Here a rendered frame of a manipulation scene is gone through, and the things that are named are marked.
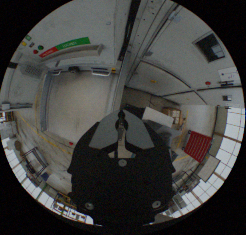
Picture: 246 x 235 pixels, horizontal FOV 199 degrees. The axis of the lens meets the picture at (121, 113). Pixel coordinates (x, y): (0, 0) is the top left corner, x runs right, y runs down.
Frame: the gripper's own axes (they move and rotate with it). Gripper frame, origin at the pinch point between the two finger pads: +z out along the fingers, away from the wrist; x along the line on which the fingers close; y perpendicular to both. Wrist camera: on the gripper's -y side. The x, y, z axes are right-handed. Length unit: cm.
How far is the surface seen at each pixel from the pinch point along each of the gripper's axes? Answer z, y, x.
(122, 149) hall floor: 63, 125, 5
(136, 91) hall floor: 114, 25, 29
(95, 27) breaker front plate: 6.6, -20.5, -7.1
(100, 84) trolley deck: 28.7, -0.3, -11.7
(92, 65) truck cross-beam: 25.2, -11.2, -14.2
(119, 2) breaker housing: 0.1, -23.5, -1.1
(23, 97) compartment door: 10, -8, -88
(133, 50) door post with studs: 38.0, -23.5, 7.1
